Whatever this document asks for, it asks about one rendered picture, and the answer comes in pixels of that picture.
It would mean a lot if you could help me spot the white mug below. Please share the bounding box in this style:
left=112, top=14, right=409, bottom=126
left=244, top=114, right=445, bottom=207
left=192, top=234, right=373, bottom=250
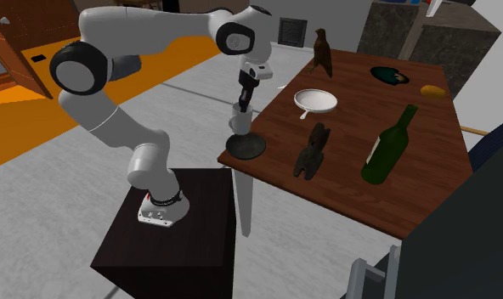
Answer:
left=228, top=102, right=254, bottom=137

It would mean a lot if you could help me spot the dark round plate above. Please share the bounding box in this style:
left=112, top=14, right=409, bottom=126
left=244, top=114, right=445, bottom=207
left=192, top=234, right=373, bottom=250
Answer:
left=225, top=132, right=268, bottom=161

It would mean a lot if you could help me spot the brown bird figure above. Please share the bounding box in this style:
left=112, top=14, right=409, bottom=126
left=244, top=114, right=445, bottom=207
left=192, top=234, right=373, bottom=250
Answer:
left=304, top=27, right=334, bottom=79

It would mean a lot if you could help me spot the dark brown animal figure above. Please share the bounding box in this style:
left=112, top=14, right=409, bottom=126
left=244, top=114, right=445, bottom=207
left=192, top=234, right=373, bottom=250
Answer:
left=292, top=121, right=332, bottom=181

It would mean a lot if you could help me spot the dark green flat object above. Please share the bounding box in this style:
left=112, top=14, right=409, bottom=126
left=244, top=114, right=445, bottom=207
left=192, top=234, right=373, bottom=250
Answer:
left=369, top=65, right=411, bottom=87

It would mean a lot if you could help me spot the green glass bottle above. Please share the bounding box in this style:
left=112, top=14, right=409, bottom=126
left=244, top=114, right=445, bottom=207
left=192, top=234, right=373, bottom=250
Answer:
left=360, top=103, right=420, bottom=186

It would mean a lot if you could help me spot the brown wooden table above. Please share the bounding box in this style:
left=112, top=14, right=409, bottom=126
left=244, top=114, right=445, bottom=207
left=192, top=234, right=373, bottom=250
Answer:
left=217, top=48, right=474, bottom=240

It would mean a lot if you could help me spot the yellow lemon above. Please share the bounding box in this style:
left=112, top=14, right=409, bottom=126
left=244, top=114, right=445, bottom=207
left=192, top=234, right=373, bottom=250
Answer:
left=420, top=84, right=448, bottom=99

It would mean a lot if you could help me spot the dark robot stand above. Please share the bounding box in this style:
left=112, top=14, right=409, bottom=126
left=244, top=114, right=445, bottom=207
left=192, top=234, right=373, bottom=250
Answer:
left=89, top=166, right=238, bottom=299

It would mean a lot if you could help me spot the dark stone counter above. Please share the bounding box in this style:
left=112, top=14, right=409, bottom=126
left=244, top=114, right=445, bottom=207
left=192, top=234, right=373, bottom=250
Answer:
left=355, top=0, right=503, bottom=99

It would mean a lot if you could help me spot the orange rug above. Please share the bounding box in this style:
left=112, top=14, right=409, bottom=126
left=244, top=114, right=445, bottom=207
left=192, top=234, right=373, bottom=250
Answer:
left=0, top=36, right=223, bottom=173

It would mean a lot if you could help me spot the orange wooden cabinet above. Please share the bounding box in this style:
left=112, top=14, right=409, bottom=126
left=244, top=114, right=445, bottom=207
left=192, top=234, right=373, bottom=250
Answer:
left=0, top=11, right=54, bottom=101

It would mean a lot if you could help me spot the dark grey cabinet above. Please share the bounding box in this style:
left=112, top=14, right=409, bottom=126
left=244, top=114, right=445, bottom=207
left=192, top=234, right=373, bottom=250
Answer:
left=393, top=131, right=503, bottom=299

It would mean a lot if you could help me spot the dark wall vent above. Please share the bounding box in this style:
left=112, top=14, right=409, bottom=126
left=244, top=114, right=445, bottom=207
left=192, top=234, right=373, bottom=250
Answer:
left=277, top=16, right=308, bottom=48

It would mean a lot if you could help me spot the white pan with handle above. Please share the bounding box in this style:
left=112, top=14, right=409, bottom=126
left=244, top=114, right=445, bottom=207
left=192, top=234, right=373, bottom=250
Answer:
left=293, top=88, right=339, bottom=121

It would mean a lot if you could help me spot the grey metal frame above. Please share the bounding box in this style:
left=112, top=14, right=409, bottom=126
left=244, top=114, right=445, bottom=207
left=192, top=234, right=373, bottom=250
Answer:
left=343, top=243, right=402, bottom=299

